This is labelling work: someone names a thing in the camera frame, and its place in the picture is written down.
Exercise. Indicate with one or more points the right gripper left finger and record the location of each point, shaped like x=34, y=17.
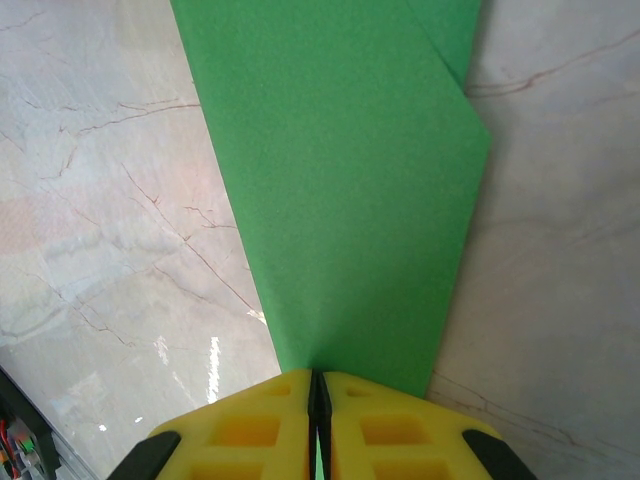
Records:
x=240, y=435

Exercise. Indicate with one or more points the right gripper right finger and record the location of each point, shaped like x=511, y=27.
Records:
x=400, y=435

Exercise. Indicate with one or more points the green paper sheet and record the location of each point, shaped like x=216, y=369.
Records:
x=340, y=175

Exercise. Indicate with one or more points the wide aluminium base rail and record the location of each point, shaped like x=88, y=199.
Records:
x=70, y=462

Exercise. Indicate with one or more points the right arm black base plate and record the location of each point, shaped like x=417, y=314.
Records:
x=42, y=450

